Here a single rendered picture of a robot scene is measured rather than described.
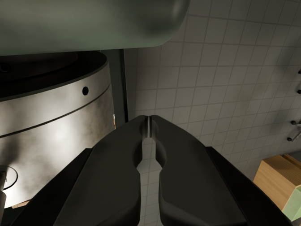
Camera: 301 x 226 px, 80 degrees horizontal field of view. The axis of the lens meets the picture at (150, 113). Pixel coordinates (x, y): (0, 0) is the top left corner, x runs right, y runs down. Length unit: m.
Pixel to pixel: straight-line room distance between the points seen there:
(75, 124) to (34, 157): 0.05
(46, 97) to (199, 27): 1.57
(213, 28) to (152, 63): 0.61
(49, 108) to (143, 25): 0.12
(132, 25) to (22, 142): 0.15
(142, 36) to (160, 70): 1.41
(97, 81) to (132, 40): 0.09
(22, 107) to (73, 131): 0.06
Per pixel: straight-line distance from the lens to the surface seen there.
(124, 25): 0.17
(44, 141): 0.23
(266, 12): 2.17
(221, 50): 1.89
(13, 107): 0.20
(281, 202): 3.51
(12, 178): 0.25
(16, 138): 0.22
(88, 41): 0.18
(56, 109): 0.22
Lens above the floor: 1.41
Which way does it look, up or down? 55 degrees down
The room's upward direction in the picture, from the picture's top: 143 degrees clockwise
